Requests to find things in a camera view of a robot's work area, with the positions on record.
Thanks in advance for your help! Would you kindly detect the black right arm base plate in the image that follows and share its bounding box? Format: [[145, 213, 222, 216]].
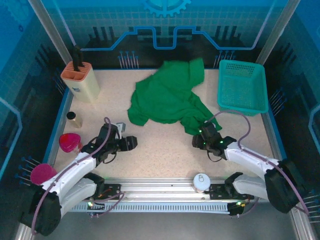
[[209, 183, 255, 201]]

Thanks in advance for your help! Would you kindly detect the large magenta cup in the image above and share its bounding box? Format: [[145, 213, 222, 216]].
[[30, 163, 58, 186]]

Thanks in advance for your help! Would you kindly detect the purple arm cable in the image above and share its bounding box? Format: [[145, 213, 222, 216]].
[[206, 109, 311, 217], [31, 116, 126, 236]]

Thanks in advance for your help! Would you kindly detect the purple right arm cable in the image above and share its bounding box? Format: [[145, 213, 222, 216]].
[[206, 109, 311, 217]]

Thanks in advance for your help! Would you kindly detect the teal plastic basket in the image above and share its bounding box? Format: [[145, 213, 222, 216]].
[[216, 59, 270, 118]]

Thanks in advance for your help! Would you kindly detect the green t-shirt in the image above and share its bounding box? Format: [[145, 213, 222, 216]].
[[126, 57, 223, 135]]

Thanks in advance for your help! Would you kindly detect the aluminium rail frame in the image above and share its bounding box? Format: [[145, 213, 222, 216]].
[[14, 176, 312, 240]]

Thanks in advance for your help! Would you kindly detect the pink translucent cup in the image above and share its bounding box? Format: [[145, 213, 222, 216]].
[[58, 133, 84, 154]]

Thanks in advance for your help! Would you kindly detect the slotted white cable duct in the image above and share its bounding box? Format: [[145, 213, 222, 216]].
[[67, 202, 232, 214]]

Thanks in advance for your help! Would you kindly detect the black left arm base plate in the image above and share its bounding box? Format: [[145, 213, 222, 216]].
[[84, 183, 122, 201]]

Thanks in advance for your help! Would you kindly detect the black connector board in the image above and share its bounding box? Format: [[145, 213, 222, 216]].
[[86, 196, 106, 219], [226, 199, 248, 218]]

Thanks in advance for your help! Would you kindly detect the aluminium frame post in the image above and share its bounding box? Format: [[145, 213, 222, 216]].
[[26, 0, 77, 66], [254, 0, 302, 66]]

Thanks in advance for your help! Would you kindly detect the black knife handle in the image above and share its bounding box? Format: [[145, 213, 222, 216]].
[[72, 45, 85, 73]]

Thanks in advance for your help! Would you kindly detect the small bottle black cap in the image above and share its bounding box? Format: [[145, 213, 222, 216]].
[[66, 111, 84, 129]]

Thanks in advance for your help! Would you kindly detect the cream knife block orange top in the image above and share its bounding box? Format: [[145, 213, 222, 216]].
[[60, 62, 101, 103]]

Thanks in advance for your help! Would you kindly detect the white pull-tab can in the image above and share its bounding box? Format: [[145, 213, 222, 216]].
[[192, 172, 211, 194]]

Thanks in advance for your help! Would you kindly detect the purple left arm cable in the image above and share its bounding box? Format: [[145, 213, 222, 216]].
[[31, 116, 126, 236]]

